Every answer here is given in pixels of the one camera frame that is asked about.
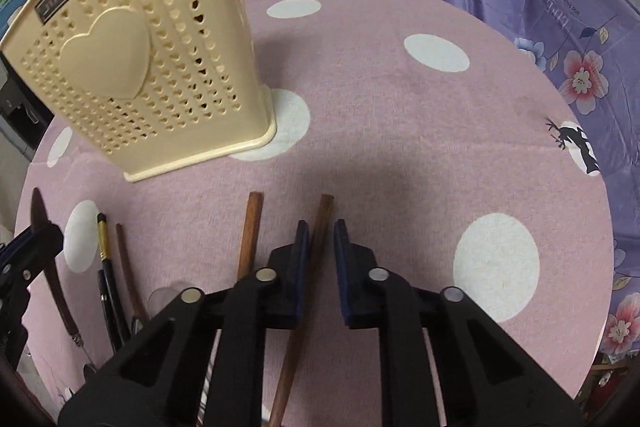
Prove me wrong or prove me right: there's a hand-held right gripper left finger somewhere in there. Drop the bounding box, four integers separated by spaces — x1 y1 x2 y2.
57 220 311 427

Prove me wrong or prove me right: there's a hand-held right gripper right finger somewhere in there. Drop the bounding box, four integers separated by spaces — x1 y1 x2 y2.
333 219 586 427

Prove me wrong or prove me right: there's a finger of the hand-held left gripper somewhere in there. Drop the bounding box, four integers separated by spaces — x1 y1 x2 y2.
0 222 65 293

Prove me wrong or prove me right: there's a brown wooden chopstick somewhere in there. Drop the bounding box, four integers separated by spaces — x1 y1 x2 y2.
267 194 335 427
236 192 264 280

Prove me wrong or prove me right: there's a dark brown wooden spoon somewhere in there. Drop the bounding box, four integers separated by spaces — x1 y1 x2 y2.
30 188 85 348

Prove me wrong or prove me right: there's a black chopstick with gold band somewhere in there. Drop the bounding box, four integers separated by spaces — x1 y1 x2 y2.
96 213 130 345

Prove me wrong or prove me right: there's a thin brown chopstick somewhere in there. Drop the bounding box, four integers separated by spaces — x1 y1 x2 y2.
116 223 149 323

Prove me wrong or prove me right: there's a beige plastic utensil holder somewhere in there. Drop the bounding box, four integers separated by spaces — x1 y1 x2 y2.
0 0 278 184

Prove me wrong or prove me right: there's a grey water dispenser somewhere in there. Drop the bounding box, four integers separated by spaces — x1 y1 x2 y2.
0 52 51 154

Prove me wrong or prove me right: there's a pink polka dot tablecloth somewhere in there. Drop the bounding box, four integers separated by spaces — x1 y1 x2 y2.
15 0 616 427

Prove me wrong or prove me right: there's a purple floral cloth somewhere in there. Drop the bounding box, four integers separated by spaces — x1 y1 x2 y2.
405 0 640 373

